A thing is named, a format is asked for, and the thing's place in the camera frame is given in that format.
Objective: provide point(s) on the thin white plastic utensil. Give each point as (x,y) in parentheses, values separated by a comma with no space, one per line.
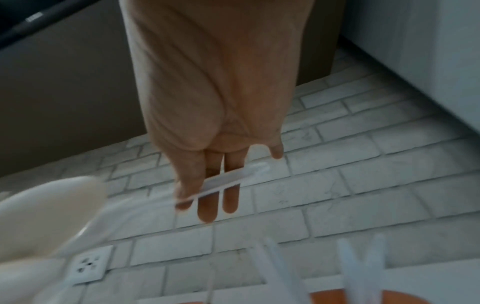
(209,288)

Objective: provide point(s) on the white wall socket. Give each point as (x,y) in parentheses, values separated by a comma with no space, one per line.
(89,264)

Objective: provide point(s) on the white plastic spoon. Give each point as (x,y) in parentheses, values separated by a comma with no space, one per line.
(48,207)

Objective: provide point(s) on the person's right hand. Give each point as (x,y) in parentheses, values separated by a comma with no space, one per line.
(210,89)

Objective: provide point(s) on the white cabinet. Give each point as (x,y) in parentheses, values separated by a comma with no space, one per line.
(420,44)

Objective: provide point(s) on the orange container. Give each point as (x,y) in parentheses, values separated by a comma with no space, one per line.
(326,297)

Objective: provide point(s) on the black appliance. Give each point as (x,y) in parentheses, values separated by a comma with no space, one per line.
(37,14)

